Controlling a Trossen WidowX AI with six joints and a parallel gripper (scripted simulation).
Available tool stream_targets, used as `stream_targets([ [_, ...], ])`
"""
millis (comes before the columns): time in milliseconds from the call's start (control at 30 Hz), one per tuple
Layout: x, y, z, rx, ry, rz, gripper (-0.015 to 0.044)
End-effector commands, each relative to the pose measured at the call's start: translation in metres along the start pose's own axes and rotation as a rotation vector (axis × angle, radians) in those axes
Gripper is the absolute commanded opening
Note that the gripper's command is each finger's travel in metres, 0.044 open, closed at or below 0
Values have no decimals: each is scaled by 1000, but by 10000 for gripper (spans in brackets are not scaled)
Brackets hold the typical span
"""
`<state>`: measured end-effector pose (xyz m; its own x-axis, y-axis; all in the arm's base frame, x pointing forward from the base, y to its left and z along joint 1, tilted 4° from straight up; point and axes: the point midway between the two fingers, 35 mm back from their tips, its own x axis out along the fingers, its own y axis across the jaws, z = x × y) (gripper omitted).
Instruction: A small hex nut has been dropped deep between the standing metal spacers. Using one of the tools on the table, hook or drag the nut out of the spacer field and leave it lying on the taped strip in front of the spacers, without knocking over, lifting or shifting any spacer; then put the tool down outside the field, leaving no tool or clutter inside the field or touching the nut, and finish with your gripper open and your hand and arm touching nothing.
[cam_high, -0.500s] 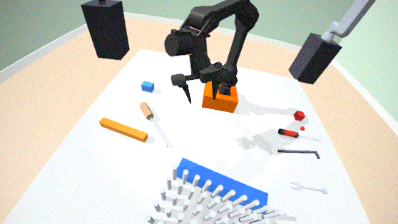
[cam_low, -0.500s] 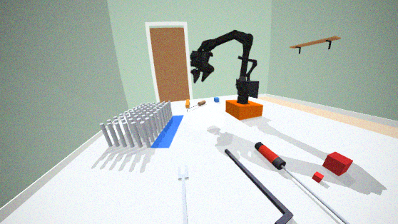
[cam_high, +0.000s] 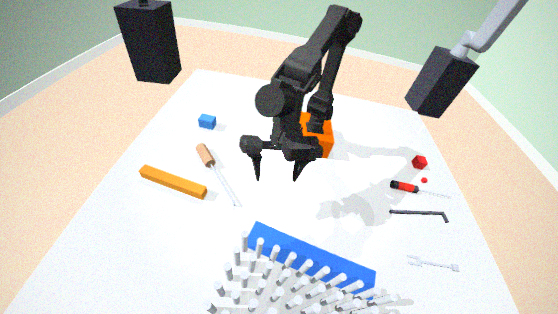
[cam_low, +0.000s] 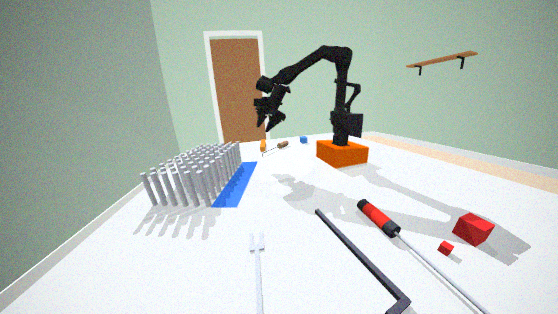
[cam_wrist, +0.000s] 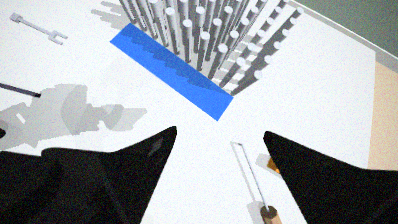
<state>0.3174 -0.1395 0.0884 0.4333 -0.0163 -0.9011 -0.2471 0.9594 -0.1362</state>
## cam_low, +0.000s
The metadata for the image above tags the blue tape strip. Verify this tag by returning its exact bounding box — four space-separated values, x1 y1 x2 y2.
211 162 257 208

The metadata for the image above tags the red-handled screwdriver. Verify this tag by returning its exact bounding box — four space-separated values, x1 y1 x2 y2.
357 198 490 314

